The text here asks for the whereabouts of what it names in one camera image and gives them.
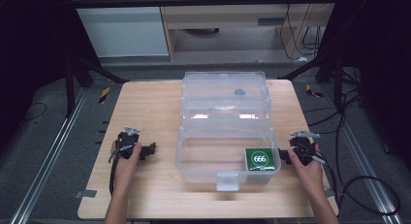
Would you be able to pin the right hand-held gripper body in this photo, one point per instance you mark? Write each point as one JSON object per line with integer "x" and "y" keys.
{"x": 303, "y": 146}

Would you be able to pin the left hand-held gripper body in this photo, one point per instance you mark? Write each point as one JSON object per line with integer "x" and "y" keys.
{"x": 128, "y": 139}

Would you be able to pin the clear plastic storage box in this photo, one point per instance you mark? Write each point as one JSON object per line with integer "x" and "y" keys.
{"x": 226, "y": 133}

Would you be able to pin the person's left hand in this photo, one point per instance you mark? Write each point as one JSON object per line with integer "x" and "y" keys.
{"x": 126, "y": 169}

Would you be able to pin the person's right hand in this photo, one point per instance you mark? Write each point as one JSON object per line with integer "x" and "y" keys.
{"x": 307, "y": 175}

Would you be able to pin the green square packet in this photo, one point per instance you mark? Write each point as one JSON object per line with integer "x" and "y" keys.
{"x": 260, "y": 158}

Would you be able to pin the yellow black striped tape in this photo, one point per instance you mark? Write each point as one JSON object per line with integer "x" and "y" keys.
{"x": 312, "y": 91}
{"x": 104, "y": 95}

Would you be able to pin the grey tape strip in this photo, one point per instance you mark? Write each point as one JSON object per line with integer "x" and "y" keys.
{"x": 86, "y": 194}
{"x": 330, "y": 193}

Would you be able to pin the black metal stand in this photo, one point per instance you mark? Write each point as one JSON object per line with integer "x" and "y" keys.
{"x": 329, "y": 69}
{"x": 70, "y": 88}

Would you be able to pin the white plug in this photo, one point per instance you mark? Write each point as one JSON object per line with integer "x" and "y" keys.
{"x": 302, "y": 59}

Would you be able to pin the black curtain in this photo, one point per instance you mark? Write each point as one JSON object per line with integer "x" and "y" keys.
{"x": 29, "y": 56}
{"x": 384, "y": 72}

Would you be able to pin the white cabinet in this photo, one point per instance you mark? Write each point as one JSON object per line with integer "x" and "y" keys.
{"x": 122, "y": 26}

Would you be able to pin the aluminium floor rail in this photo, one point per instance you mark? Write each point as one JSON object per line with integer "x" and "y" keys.
{"x": 362, "y": 153}
{"x": 48, "y": 153}

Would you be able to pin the black horizontal frame bar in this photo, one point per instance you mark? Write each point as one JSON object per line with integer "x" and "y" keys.
{"x": 194, "y": 2}

